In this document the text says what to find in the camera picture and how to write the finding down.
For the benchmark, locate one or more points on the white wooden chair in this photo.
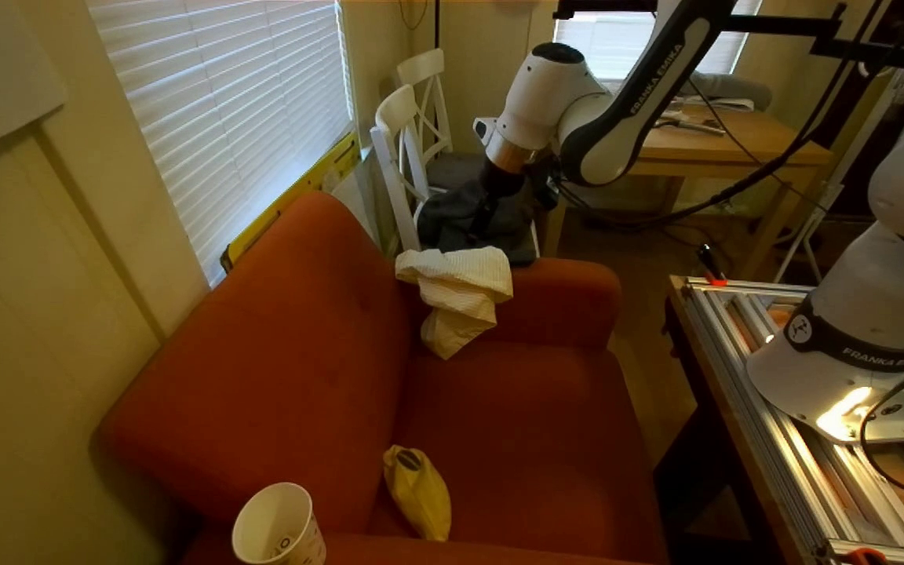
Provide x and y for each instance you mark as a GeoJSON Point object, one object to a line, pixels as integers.
{"type": "Point", "coordinates": [425, 74]}
{"type": "Point", "coordinates": [393, 126]}

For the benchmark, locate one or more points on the white paper cup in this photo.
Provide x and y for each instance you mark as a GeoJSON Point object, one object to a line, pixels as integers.
{"type": "Point", "coordinates": [280, 529]}

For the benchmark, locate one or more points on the yellow spirit level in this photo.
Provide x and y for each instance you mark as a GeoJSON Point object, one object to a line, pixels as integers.
{"type": "Point", "coordinates": [306, 184]}

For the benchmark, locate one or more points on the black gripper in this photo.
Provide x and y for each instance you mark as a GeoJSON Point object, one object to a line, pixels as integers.
{"type": "Point", "coordinates": [515, 190]}

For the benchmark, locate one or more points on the grey cloth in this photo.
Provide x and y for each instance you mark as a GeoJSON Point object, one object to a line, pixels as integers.
{"type": "Point", "coordinates": [737, 89]}

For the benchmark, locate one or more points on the dark cloth bundle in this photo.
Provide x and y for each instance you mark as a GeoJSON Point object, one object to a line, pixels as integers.
{"type": "Point", "coordinates": [454, 221]}

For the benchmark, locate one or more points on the wooden table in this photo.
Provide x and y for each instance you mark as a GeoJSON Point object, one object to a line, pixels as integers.
{"type": "Point", "coordinates": [724, 145]}

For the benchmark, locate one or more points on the yellow striped towel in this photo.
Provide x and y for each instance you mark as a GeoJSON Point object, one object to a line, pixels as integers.
{"type": "Point", "coordinates": [463, 288]}

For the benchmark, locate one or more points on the black remote control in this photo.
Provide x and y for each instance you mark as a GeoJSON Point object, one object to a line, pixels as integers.
{"type": "Point", "coordinates": [526, 263]}

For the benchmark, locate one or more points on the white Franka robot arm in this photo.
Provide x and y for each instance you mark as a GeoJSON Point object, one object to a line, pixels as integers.
{"type": "Point", "coordinates": [619, 115]}

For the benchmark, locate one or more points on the aluminium frame robot table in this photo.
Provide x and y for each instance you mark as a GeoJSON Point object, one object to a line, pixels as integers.
{"type": "Point", "coordinates": [778, 460]}

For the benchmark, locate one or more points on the white window blind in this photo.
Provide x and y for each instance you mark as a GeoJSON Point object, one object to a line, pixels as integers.
{"type": "Point", "coordinates": [222, 105]}

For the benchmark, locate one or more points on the orange armchair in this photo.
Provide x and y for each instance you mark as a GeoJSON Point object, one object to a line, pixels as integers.
{"type": "Point", "coordinates": [515, 420]}

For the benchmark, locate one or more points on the yellow plush toy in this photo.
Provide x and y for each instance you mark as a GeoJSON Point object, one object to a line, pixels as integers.
{"type": "Point", "coordinates": [423, 498]}

